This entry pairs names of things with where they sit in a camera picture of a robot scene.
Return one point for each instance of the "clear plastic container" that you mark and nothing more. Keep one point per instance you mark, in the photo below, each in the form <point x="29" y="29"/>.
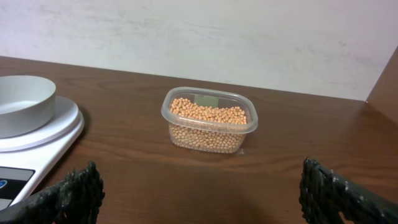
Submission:
<point x="213" y="98"/>

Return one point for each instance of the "white digital kitchen scale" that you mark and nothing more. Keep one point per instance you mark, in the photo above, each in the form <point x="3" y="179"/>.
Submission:
<point x="27" y="159"/>

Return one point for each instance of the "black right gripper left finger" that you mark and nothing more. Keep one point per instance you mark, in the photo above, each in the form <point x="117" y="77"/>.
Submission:
<point x="75" y="199"/>

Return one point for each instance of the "grey round bowl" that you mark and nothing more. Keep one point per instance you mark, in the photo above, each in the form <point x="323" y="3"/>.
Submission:
<point x="27" y="103"/>

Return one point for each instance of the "pile of soybeans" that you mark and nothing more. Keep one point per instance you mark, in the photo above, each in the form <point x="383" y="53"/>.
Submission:
<point x="207" y="137"/>

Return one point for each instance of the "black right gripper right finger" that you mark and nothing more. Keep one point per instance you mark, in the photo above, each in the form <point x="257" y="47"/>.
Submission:
<point x="327" y="197"/>

